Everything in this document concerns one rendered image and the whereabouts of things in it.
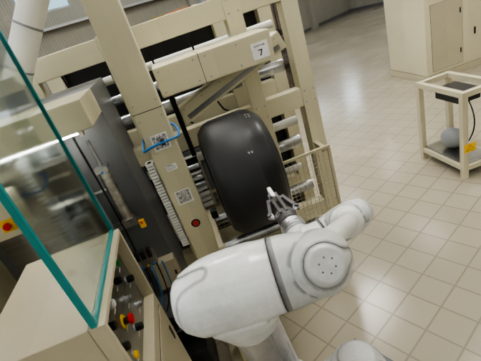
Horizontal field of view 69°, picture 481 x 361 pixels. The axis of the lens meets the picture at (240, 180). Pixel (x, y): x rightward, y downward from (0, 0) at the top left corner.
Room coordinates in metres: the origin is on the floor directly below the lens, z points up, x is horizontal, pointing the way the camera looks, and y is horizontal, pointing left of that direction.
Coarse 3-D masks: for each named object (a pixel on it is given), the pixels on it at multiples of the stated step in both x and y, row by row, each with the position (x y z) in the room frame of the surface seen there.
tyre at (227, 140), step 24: (216, 120) 1.63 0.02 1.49; (240, 120) 1.56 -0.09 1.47; (216, 144) 1.47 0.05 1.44; (240, 144) 1.44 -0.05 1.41; (264, 144) 1.43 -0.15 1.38; (216, 168) 1.41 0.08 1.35; (240, 168) 1.38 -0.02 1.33; (264, 168) 1.37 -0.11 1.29; (240, 192) 1.35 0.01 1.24; (264, 192) 1.35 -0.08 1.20; (288, 192) 1.40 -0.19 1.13; (240, 216) 1.35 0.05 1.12; (264, 216) 1.38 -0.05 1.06
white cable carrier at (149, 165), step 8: (152, 160) 1.58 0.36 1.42; (152, 168) 1.53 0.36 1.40; (152, 176) 1.54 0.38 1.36; (160, 184) 1.53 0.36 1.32; (160, 192) 1.53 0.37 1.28; (168, 200) 1.53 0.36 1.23; (168, 208) 1.53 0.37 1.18; (176, 216) 1.55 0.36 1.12; (176, 224) 1.53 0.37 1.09; (184, 232) 1.54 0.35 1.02; (184, 240) 1.53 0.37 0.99
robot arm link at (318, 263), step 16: (272, 240) 0.49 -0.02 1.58; (288, 240) 0.47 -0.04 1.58; (304, 240) 0.45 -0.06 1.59; (320, 240) 0.43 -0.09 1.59; (336, 240) 0.44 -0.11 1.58; (272, 256) 0.46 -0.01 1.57; (288, 256) 0.45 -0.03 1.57; (304, 256) 0.42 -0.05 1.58; (320, 256) 0.41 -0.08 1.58; (336, 256) 0.41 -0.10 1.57; (352, 256) 0.45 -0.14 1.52; (288, 272) 0.43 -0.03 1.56; (304, 272) 0.41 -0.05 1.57; (320, 272) 0.40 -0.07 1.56; (336, 272) 0.39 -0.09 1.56; (352, 272) 0.42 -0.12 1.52; (288, 288) 0.42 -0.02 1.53; (304, 288) 0.40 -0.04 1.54; (320, 288) 0.39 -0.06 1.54; (336, 288) 0.39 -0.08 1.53; (288, 304) 0.42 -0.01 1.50; (304, 304) 0.42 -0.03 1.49
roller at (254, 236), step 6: (276, 222) 1.51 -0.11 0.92; (264, 228) 1.49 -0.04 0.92; (270, 228) 1.49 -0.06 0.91; (276, 228) 1.49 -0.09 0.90; (246, 234) 1.49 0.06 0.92; (252, 234) 1.49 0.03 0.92; (258, 234) 1.48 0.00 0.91; (264, 234) 1.49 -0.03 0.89; (234, 240) 1.48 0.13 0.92; (240, 240) 1.48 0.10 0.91; (246, 240) 1.47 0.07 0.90; (252, 240) 1.48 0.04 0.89; (228, 246) 1.47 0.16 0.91
